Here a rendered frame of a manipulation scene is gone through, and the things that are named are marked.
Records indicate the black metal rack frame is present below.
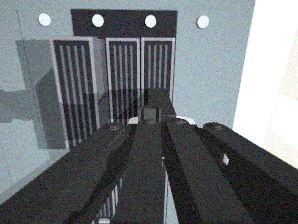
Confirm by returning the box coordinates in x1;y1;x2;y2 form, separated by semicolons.
0;0;256;204

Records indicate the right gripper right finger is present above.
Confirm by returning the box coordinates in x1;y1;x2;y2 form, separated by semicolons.
157;88;298;224

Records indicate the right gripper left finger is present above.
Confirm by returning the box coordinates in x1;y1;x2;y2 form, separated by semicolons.
0;88;164;224

